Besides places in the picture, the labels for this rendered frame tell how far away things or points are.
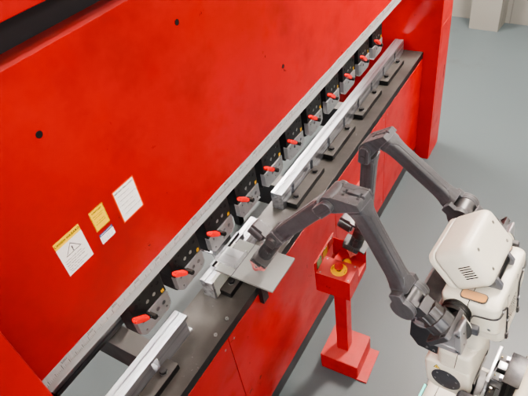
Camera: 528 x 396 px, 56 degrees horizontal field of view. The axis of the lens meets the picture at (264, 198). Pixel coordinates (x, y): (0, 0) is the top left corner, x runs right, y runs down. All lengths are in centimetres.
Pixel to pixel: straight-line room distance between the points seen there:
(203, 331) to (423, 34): 244
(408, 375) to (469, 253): 143
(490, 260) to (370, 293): 164
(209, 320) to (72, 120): 103
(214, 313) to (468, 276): 97
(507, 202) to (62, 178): 308
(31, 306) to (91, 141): 43
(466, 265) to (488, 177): 248
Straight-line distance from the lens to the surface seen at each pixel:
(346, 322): 254
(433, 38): 359
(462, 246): 151
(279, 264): 196
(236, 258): 202
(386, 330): 298
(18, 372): 113
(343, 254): 233
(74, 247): 138
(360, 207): 133
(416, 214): 360
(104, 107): 134
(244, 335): 212
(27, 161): 123
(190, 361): 193
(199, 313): 204
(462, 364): 190
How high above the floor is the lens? 247
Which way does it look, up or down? 41 degrees down
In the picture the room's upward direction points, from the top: 10 degrees counter-clockwise
